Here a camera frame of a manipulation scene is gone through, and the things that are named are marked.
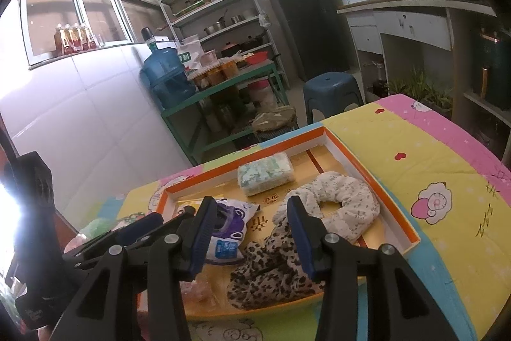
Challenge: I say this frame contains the leopard print scrunchie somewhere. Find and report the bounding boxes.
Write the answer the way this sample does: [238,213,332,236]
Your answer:
[227,223,332,312]

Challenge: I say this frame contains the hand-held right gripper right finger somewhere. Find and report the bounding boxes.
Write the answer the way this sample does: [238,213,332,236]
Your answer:
[287,196,460,341]

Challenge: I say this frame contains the blue plastic stool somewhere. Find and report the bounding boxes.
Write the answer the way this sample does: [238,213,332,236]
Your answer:
[302,72,365,125]

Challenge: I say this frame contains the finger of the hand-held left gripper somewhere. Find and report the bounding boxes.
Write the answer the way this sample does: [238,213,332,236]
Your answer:
[128,205,197,250]
[64,212,164,266]

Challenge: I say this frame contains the white packet with purple print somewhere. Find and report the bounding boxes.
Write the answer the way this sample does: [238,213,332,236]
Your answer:
[178,199,260,266]

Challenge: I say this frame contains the red plastic basin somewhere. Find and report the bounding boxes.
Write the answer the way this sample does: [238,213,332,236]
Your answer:
[244,51,269,66]

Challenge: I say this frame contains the green item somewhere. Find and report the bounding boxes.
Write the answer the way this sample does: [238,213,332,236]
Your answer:
[76,217,132,246]

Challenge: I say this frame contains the white printed tissue packet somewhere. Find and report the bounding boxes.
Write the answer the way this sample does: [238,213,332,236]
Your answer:
[237,151,296,196]

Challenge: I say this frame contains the grey kitchen counter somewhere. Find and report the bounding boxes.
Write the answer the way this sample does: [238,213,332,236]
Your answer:
[337,0,511,126]

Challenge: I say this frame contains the woven round cushion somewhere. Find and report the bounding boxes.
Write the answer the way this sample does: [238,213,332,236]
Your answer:
[251,105,298,142]

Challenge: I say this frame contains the white jar with red lid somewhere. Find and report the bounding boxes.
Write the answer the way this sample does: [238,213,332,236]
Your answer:
[248,81,272,106]

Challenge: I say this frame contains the pink item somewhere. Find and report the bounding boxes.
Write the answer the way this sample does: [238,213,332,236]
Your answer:
[179,277,216,302]

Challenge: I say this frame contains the white floral scrunchie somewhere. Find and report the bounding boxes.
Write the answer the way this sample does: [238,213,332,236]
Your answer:
[273,171,382,244]

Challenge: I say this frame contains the blue water jug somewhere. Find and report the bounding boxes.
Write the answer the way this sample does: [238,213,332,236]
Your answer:
[140,45,196,108]

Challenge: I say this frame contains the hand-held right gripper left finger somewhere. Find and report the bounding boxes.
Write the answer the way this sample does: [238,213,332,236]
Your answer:
[52,196,218,341]

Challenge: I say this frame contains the green leafy plant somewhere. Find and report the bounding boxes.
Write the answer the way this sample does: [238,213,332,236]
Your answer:
[387,69,452,114]

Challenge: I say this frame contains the black wok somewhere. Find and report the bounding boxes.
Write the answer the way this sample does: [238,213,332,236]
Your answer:
[221,39,268,54]

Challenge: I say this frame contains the dark green air fryer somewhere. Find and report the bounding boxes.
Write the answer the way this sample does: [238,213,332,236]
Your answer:
[475,29,511,110]

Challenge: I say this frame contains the orange-rimmed cardboard box tray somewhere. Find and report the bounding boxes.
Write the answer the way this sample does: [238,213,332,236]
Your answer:
[138,124,422,322]

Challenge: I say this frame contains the dark grey refrigerator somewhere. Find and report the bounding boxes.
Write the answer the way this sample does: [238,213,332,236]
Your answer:
[259,0,360,82]

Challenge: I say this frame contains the green metal table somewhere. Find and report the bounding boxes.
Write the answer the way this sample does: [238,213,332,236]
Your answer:
[160,59,290,166]

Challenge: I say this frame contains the row of amber liquid bottles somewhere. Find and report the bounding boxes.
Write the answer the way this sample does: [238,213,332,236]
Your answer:
[54,23,100,56]

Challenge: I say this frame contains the white shelf rack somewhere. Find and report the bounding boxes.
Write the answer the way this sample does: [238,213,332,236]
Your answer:
[160,0,288,94]

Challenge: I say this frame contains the black water pump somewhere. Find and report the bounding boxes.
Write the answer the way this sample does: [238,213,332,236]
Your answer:
[141,27,160,50]

